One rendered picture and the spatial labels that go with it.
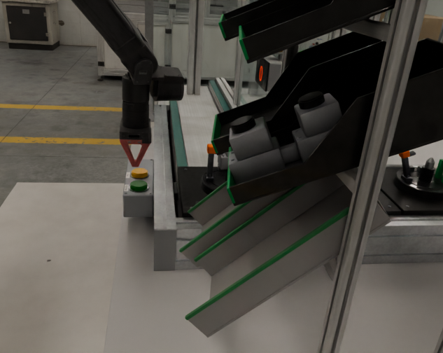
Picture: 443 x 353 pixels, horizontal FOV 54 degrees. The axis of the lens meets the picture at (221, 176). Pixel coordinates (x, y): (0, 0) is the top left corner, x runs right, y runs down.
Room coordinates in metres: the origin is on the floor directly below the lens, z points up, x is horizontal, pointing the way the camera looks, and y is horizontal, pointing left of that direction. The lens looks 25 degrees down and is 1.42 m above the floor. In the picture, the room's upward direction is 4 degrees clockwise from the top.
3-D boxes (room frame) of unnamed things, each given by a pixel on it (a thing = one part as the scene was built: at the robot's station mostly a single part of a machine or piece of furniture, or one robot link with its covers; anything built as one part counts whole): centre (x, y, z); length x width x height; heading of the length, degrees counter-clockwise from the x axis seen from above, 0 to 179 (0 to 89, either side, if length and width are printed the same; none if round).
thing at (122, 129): (0.89, 0.19, 1.13); 0.10 x 0.07 x 0.07; 11
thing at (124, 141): (0.91, 0.20, 1.06); 0.07 x 0.07 x 0.09; 11
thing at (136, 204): (0.97, 0.20, 0.93); 0.21 x 0.07 x 0.06; 10
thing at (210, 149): (0.91, 0.02, 1.04); 0.04 x 0.02 x 0.08; 100
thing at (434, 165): (1.00, -0.52, 1.01); 0.24 x 0.24 x 0.13; 10
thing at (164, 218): (1.16, 0.17, 0.91); 0.89 x 0.06 x 0.11; 10
